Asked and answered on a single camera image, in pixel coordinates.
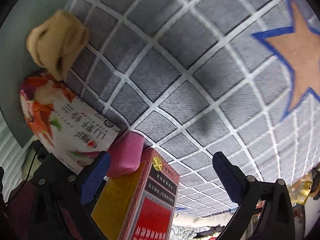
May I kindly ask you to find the red yellow cardboard box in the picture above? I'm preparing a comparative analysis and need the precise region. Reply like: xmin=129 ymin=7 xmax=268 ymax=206
xmin=92 ymin=148 xmax=180 ymax=240

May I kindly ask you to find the beige knitted soft item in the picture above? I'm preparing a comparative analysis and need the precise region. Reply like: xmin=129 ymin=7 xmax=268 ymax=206
xmin=26 ymin=10 xmax=89 ymax=81

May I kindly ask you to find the grey checked star tablecloth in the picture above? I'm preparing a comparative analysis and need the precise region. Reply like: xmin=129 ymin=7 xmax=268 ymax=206
xmin=66 ymin=0 xmax=319 ymax=217

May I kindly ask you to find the floral tissue pack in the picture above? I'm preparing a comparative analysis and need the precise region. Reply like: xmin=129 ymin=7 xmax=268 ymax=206
xmin=20 ymin=72 xmax=120 ymax=174

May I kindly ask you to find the pink sponge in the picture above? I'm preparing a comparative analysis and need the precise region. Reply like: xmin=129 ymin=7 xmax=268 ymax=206
xmin=106 ymin=132 xmax=144 ymax=178

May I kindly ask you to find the white open storage box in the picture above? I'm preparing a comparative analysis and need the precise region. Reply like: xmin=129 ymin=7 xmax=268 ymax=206
xmin=1 ymin=0 xmax=68 ymax=147

